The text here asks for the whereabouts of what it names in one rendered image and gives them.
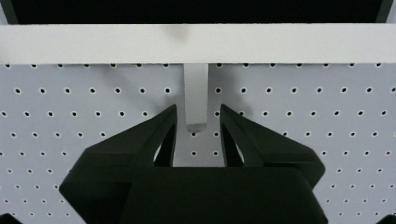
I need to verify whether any grey perforated base plate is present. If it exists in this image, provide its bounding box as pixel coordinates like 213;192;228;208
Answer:
0;63;396;224

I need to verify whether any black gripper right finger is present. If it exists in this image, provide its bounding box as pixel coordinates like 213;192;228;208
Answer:
220;104;326;190

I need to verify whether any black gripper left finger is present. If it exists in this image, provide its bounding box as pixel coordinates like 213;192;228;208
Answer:
73;104;178;167

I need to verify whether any grey lab imager with drawer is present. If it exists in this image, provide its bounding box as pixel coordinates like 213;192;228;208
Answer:
0;0;396;133

